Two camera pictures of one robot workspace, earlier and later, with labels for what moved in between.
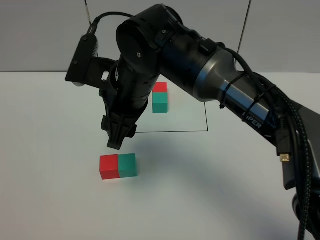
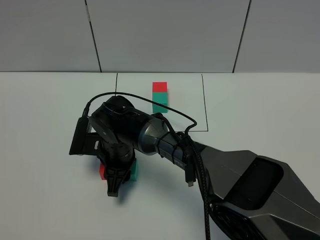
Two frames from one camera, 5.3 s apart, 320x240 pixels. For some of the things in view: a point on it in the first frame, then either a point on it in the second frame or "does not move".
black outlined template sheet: x=185 y=113 does not move
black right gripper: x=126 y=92 to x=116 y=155
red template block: x=160 y=87 does not move
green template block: x=160 y=102 does not move
